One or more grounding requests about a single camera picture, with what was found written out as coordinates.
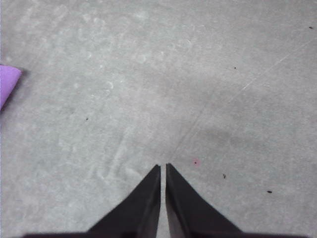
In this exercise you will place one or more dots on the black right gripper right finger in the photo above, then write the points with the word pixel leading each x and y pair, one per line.
pixel 190 213

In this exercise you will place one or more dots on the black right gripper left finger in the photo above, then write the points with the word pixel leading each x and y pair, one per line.
pixel 138 213

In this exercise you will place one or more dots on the purple towel with grey hem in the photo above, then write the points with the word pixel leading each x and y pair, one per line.
pixel 7 84

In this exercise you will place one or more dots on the grey table cloth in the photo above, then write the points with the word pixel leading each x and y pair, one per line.
pixel 148 86

